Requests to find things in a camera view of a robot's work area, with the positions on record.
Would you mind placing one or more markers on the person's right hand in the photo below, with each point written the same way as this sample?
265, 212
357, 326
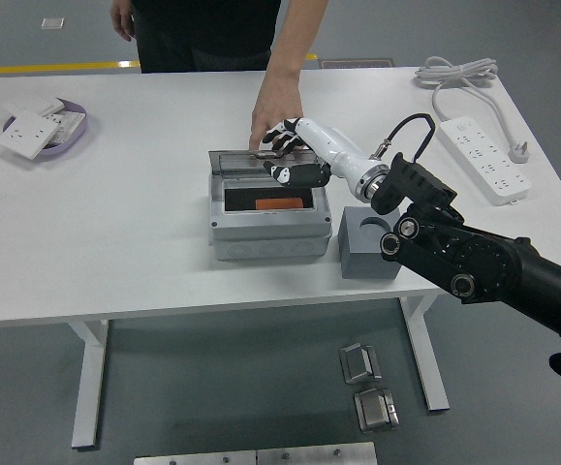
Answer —
122, 19

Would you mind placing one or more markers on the grey metal plate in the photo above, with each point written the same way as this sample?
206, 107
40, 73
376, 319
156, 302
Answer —
316, 455
197, 460

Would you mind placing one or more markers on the person's left forearm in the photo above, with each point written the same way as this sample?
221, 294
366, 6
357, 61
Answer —
294, 43

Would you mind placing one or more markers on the large white socket panel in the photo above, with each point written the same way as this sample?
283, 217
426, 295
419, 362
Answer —
25, 135

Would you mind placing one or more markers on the grey box with clear lid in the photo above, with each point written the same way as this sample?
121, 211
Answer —
270, 227

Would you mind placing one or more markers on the white power strip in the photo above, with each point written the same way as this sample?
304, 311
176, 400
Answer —
483, 162

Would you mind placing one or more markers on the white table leg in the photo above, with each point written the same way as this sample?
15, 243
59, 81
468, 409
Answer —
425, 349
86, 387

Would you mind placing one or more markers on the purple oval tray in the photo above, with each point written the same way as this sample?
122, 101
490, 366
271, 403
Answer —
74, 138

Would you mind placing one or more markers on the orange cylinder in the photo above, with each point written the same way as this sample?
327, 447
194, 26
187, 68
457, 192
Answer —
280, 203

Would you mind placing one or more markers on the small metal bracket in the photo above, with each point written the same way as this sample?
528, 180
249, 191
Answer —
357, 363
374, 412

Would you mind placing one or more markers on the white switch panel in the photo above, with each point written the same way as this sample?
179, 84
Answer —
33, 105

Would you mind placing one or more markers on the grey-backed socket panel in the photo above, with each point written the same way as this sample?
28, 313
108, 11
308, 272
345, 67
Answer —
69, 123

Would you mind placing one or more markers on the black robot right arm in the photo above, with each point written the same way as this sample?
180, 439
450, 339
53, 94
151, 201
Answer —
503, 261

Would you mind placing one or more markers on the dark floor sign plate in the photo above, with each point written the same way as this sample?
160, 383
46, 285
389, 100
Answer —
357, 63

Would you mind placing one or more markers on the person's left hand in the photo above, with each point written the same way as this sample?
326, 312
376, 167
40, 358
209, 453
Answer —
280, 102

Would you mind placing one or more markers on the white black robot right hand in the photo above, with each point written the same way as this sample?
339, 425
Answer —
328, 145

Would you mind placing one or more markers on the grey cube with round hole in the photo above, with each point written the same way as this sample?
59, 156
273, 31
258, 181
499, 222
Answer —
362, 261

